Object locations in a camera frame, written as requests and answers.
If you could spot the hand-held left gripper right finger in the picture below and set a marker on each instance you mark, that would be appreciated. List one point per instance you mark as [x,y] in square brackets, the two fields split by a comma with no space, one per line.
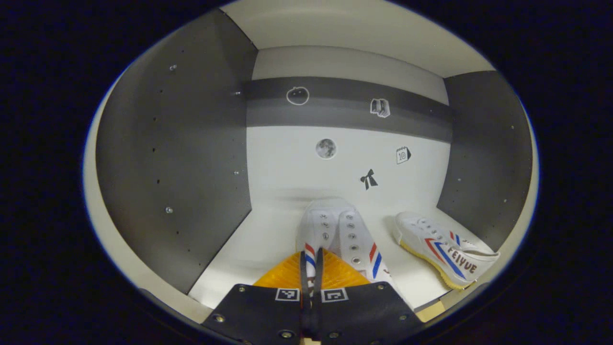
[319,287]

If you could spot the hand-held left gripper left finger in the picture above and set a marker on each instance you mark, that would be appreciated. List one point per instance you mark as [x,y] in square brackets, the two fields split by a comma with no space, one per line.
[303,287]

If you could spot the white canvas shoe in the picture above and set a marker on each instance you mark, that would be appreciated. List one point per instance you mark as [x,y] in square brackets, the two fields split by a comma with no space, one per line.
[335,225]
[440,249]

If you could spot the grey shoe cabinet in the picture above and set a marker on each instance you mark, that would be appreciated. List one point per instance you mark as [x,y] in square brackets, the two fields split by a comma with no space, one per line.
[287,158]

